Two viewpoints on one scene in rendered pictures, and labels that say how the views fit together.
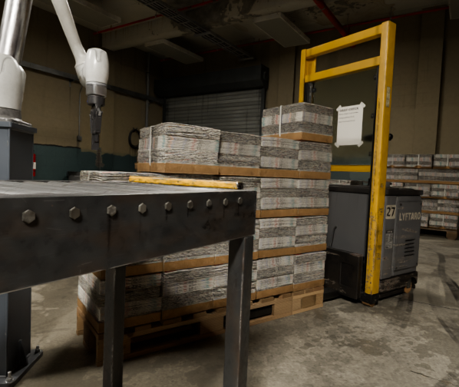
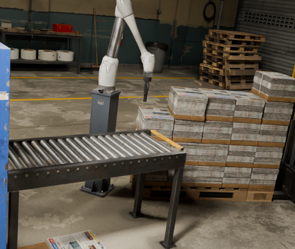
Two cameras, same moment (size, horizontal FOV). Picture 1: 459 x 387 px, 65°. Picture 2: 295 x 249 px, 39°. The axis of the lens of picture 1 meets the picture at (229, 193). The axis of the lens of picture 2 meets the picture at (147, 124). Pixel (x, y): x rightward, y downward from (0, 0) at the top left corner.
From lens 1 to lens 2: 2.27 m
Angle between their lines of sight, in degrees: 27
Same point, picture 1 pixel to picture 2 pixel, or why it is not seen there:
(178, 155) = (182, 110)
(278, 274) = (238, 177)
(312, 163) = (274, 115)
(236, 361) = (172, 207)
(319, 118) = (285, 87)
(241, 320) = (174, 194)
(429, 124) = not seen: outside the picture
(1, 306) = not seen: hidden behind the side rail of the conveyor
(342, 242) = not seen: outside the picture
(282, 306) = (239, 195)
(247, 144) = (226, 103)
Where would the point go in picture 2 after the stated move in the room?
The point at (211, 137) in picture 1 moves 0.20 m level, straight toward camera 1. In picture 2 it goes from (202, 102) to (196, 106)
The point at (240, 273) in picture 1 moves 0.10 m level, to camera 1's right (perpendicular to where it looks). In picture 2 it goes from (176, 179) to (188, 183)
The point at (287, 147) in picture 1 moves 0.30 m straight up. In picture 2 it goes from (255, 105) to (261, 74)
